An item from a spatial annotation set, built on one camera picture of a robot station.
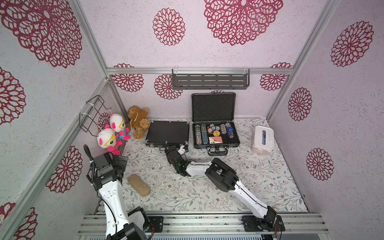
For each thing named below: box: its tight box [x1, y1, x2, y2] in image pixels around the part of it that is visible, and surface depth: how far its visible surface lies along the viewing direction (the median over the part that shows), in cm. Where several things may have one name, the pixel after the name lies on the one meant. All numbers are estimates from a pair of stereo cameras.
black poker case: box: [145, 121, 190, 148], surface depth 108 cm
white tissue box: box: [251, 125, 275, 155], surface depth 100 cm
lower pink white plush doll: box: [97, 128, 123, 155], surface depth 87 cm
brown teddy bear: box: [126, 105, 150, 139], surface depth 112 cm
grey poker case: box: [191, 92, 240, 156], surface depth 109 cm
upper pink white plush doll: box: [105, 112, 131, 141], surface depth 97 cm
